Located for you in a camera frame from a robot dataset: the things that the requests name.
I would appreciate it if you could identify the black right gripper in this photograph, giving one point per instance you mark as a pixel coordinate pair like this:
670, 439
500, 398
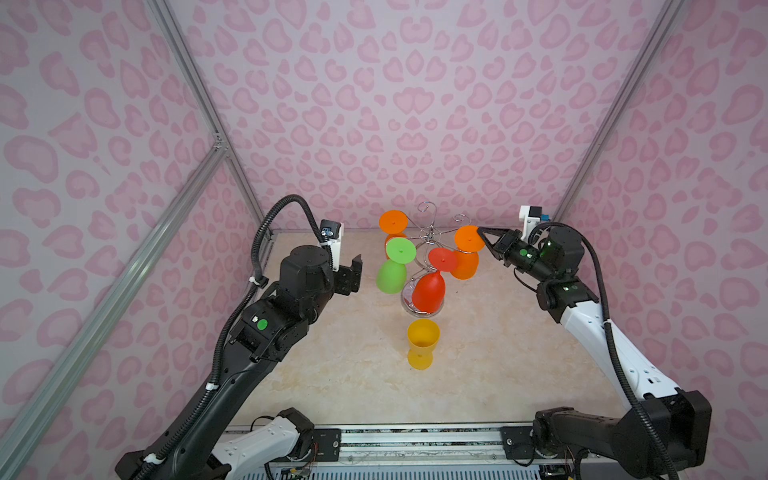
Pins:
508, 245

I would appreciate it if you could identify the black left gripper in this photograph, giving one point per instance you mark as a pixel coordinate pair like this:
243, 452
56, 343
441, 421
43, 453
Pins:
349, 276

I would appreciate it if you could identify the orange wine glass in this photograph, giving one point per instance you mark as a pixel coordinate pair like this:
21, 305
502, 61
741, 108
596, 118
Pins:
393, 223
468, 244

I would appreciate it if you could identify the red plastic wine glass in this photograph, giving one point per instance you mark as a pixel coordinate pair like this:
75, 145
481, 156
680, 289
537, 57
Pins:
429, 292

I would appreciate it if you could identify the yellow plastic wine glass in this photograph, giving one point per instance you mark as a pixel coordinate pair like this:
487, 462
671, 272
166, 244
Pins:
423, 336

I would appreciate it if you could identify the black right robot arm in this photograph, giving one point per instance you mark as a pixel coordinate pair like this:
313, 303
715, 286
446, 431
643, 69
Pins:
665, 429

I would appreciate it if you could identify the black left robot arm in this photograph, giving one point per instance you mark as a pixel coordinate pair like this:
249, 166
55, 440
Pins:
261, 335

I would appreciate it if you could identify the green plastic wine glass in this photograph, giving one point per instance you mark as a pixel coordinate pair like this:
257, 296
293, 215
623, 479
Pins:
392, 275

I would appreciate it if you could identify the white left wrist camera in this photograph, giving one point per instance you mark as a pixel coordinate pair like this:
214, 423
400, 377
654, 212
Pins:
335, 247

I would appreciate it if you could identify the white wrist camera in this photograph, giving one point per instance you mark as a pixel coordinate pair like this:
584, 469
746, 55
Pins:
335, 247
531, 216

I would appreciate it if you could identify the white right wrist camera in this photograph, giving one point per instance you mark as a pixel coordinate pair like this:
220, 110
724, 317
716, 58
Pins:
531, 216

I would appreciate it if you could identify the chrome wire wine glass rack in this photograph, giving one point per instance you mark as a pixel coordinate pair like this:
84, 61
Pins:
426, 239

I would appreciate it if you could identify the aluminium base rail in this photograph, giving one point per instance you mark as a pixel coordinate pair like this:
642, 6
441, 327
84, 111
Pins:
277, 448

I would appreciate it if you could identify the aluminium frame post back right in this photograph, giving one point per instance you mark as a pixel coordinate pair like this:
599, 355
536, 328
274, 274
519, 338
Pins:
671, 13

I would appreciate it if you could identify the aluminium frame post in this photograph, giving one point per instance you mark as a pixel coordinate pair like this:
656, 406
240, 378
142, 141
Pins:
671, 13
171, 30

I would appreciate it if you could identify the aluminium frame post back left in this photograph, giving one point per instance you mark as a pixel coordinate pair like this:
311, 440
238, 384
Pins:
171, 30

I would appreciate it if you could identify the aluminium frame strut left diagonal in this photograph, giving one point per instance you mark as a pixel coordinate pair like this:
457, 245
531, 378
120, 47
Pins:
37, 416

